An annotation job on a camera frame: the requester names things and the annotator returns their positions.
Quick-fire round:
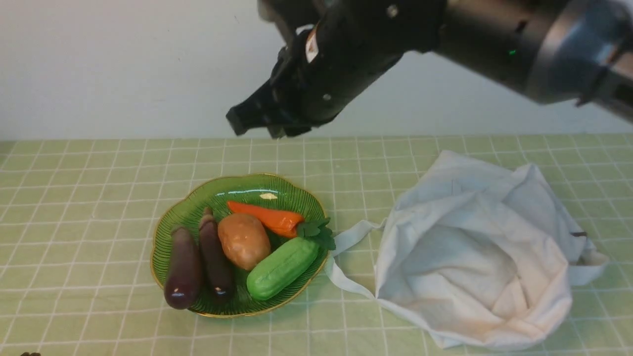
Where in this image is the green checkered tablecloth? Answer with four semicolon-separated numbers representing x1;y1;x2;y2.
0;133;632;356

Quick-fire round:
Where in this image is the white cloth bag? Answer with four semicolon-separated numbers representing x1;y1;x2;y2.
325;150;610;351

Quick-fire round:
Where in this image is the orange carrot with leaves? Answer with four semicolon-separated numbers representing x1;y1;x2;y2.
226;201;336;251

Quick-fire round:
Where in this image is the slim purple eggplant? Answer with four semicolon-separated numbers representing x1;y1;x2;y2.
198;207;236;304

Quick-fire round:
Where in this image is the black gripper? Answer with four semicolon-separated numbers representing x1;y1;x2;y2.
226;0;448;139

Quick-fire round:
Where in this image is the green ribbed glass plate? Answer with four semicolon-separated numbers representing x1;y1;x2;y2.
150;173;331;318

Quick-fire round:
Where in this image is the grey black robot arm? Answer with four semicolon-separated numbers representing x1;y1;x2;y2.
226;0;632;139

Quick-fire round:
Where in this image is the green cucumber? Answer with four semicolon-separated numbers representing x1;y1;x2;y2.
246;237;319;301

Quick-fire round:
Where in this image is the brown potato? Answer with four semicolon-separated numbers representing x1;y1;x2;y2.
218;214;271;271

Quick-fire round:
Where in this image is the plump dark purple eggplant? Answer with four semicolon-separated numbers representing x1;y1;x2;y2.
164;226;203;310

